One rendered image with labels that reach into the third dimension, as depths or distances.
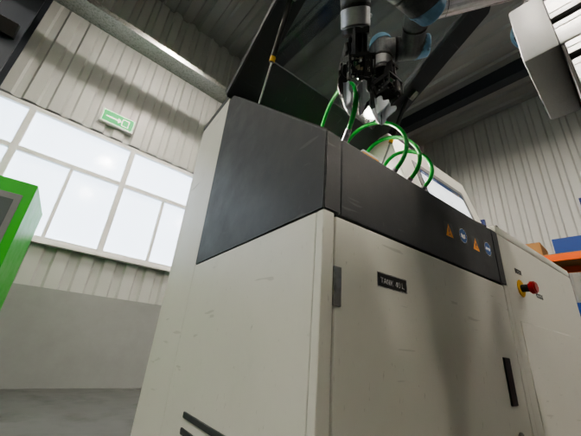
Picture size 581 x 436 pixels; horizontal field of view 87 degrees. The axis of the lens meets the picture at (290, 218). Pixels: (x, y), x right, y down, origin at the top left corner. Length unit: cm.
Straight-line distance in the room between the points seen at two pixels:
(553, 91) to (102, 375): 453
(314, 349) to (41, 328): 412
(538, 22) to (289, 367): 54
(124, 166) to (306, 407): 475
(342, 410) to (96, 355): 417
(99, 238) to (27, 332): 123
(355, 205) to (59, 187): 442
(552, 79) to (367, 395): 48
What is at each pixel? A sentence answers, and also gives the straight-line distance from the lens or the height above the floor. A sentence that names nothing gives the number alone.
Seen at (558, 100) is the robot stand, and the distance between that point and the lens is 56.
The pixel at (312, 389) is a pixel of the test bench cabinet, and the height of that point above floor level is 53.
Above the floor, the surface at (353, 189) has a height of 85.
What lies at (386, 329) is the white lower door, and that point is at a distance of 56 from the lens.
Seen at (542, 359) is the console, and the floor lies 61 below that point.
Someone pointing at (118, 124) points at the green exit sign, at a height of 335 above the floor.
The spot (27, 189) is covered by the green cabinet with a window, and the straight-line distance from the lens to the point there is 316.
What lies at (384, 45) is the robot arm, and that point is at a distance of 120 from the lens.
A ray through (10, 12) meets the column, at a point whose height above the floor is 390.
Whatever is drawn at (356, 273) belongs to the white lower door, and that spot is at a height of 70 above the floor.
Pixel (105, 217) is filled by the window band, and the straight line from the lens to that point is 473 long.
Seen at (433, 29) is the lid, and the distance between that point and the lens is 153.
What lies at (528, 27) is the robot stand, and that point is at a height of 95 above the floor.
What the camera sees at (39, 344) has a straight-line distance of 445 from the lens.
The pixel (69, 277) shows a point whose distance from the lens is 453.
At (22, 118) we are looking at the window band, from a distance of 509.
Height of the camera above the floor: 58
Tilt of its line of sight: 23 degrees up
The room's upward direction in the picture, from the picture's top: 5 degrees clockwise
